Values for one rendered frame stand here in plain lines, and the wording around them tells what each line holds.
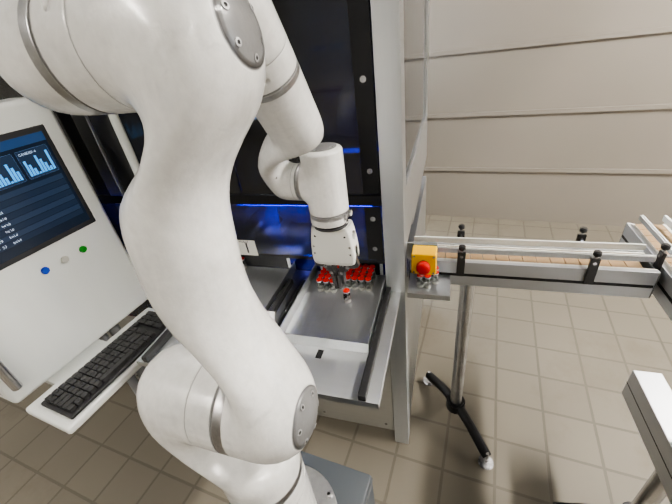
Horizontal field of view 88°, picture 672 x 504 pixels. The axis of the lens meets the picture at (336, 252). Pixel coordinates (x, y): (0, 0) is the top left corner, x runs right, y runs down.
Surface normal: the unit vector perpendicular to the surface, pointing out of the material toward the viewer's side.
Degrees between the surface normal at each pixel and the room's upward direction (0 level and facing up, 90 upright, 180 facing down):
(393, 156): 90
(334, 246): 91
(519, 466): 0
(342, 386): 0
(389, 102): 90
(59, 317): 90
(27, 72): 101
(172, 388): 31
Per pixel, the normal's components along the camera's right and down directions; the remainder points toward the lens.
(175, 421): -0.32, 0.20
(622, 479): -0.12, -0.84
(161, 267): -0.01, 0.44
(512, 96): -0.36, 0.54
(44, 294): 0.92, 0.11
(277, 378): 0.75, -0.31
